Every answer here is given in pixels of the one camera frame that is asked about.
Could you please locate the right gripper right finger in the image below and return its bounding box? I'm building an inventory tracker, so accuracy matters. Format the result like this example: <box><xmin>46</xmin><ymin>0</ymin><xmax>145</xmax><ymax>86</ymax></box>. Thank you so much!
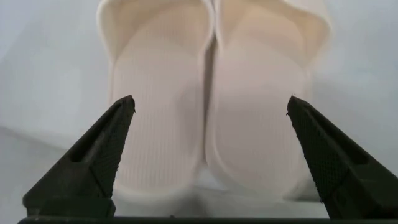
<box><xmin>285</xmin><ymin>95</ymin><xmax>398</xmax><ymax>220</ymax></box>

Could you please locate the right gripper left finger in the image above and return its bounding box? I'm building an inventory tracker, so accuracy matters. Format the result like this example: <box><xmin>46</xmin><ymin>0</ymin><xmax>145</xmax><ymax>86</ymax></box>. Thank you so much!
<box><xmin>22</xmin><ymin>95</ymin><xmax>136</xmax><ymax>218</ymax></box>

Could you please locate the cream white slipper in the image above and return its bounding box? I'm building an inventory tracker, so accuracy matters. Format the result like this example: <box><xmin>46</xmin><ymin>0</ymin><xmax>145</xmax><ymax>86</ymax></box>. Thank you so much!
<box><xmin>204</xmin><ymin>0</ymin><xmax>332</xmax><ymax>202</ymax></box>
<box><xmin>96</xmin><ymin>0</ymin><xmax>216</xmax><ymax>205</ymax></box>

